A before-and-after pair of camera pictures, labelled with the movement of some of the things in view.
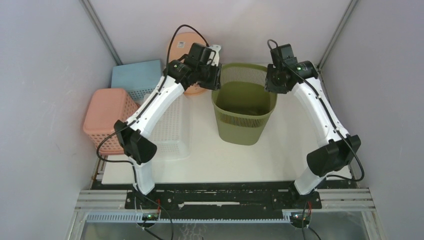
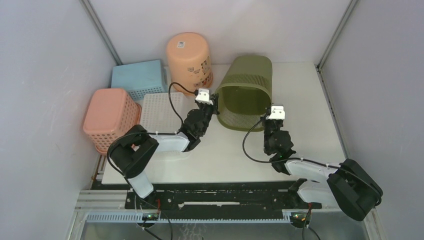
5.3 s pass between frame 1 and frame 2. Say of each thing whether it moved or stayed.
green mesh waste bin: moved
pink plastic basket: stayed
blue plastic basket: stayed
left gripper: moved
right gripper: moved
